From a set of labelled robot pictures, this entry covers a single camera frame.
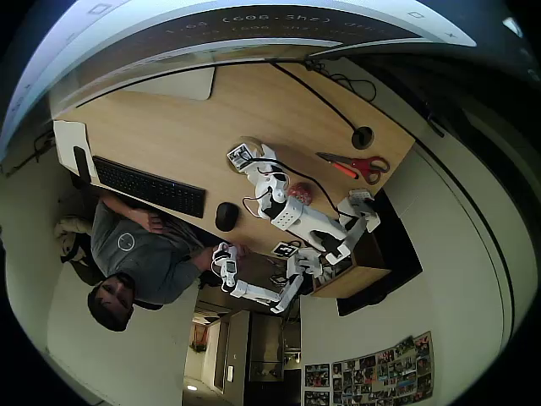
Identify beige masking tape roll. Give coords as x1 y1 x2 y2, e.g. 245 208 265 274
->
219 135 260 169

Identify white leader arm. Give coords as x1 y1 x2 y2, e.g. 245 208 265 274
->
210 243 326 315

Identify person's right forearm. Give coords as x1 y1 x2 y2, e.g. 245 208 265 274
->
185 246 224 277

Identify person's left forearm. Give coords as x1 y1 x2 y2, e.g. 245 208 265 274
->
100 195 147 222

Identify person's left hand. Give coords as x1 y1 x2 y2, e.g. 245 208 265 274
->
141 211 169 233

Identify black computer mouse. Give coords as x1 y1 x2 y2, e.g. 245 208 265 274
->
214 201 240 233

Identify black white marker tag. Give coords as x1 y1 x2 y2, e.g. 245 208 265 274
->
272 241 298 259

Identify orange craft knife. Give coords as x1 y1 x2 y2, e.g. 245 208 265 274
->
331 162 360 179

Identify white perforated controller holder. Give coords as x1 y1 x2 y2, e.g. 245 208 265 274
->
347 188 375 204

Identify black keyboard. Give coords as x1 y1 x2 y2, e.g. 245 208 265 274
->
91 155 208 220

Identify silver monitor stand base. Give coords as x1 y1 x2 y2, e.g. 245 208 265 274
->
122 65 217 102

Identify large curved monitor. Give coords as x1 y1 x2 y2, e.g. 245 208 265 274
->
0 0 478 170

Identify man in grey t-shirt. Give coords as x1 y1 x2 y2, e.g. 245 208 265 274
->
86 196 215 333

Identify black side cabinet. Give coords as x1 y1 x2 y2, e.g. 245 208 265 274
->
312 188 424 318

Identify dark glass cabinet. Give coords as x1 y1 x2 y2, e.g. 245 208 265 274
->
249 312 303 384

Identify black phone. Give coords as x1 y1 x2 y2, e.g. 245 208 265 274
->
72 145 92 184

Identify white notebook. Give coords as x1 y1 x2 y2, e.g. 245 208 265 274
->
52 119 101 187

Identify beige cloth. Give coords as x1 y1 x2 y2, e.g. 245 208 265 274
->
53 214 92 264

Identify small photo sheet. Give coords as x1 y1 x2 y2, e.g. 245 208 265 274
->
303 363 331 388
303 390 331 406

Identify large photo collage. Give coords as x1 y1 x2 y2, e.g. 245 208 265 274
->
331 331 435 406

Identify black camera cable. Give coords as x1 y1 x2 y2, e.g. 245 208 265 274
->
252 156 360 220

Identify thick black desk cable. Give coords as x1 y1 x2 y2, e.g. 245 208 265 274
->
271 62 361 133

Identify red handled scissors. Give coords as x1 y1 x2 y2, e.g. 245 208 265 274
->
315 151 391 186

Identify round desk cable hole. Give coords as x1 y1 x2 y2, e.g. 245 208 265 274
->
350 125 375 151

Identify thin black cable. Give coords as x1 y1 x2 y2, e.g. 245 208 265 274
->
306 59 377 103

